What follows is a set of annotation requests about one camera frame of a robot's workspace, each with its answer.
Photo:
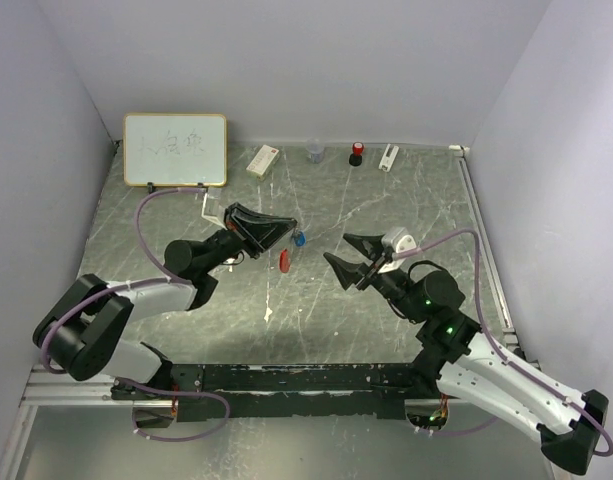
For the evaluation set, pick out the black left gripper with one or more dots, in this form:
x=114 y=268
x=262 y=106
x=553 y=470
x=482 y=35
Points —
x=256 y=232

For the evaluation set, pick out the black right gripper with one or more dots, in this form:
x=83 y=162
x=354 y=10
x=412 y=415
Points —
x=349 y=272

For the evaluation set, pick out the blue tagged key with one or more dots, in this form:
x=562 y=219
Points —
x=299 y=238

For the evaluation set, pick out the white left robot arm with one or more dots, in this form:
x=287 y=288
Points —
x=83 y=332

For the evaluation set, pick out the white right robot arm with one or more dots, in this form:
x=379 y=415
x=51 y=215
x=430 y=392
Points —
x=462 y=359

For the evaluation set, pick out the white cardboard box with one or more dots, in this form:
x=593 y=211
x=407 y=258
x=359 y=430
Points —
x=262 y=162

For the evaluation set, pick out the red black stamp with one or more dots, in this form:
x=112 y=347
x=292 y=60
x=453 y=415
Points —
x=356 y=156

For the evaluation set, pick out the black whiteboard stand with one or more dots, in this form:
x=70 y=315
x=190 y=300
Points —
x=153 y=190

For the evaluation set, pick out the clear jar of paperclips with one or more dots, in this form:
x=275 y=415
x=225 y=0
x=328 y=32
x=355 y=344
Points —
x=315 y=150

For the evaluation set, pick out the white stapler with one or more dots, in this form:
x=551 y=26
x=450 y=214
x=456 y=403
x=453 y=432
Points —
x=388 y=157

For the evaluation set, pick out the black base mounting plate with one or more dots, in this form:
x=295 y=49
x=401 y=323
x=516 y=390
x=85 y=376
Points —
x=390 y=391

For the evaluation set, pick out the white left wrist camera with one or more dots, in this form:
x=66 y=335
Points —
x=212 y=210

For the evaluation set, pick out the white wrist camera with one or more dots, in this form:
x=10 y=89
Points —
x=394 y=242
x=212 y=210

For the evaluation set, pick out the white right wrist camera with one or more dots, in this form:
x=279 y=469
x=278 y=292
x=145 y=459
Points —
x=394 y=242

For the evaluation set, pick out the small whiteboard yellow frame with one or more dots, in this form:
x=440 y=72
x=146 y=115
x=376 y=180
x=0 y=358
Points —
x=174 y=149

